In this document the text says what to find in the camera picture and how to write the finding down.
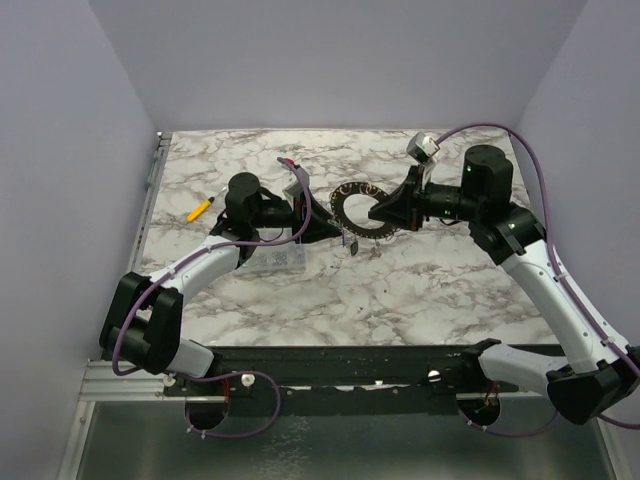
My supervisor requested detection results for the yellow handled screwdriver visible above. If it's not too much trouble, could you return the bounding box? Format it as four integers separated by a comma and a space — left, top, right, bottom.
186, 187, 227, 223

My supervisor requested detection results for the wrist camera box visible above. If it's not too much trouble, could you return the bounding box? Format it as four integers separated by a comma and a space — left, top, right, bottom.
406, 132, 440, 165
277, 157, 309, 203

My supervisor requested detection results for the large metal key ring disc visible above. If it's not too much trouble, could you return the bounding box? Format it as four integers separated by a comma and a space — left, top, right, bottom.
330, 181, 396, 240

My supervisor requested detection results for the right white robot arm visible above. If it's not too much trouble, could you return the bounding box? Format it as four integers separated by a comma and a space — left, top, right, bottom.
369, 145, 639, 425

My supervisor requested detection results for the aluminium frame rail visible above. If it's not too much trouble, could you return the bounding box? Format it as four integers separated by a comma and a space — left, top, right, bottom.
54, 130, 173, 480

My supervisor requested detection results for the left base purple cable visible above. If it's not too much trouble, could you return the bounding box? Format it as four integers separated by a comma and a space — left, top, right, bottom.
174, 371, 281, 441

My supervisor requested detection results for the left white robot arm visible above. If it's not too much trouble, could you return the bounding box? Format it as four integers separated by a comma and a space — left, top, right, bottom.
99, 166, 341, 395

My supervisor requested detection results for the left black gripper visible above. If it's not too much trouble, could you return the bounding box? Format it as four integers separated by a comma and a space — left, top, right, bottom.
250, 188, 342, 244

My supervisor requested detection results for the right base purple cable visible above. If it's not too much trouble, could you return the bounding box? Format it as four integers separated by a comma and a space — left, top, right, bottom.
464, 409, 561, 439

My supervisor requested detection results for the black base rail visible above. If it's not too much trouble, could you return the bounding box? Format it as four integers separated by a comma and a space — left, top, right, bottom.
164, 346, 513, 418

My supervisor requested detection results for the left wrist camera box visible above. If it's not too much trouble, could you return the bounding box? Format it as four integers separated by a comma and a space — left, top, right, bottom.
277, 157, 309, 203

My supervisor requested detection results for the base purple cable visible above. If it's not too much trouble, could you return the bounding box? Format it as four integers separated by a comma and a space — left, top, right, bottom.
464, 409, 561, 439
174, 371, 281, 441

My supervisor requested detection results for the clear plastic parts box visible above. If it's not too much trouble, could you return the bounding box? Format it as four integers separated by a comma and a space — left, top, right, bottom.
236, 242, 306, 275

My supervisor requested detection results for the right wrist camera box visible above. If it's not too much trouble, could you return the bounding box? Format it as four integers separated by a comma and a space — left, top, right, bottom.
406, 132, 440, 165

